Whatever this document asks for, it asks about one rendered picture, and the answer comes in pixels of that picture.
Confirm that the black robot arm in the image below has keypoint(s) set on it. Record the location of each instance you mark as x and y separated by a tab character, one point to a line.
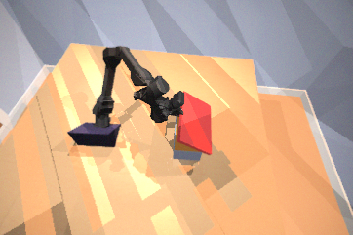
141	77

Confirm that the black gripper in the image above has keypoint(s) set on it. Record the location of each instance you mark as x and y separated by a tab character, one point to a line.
174	104

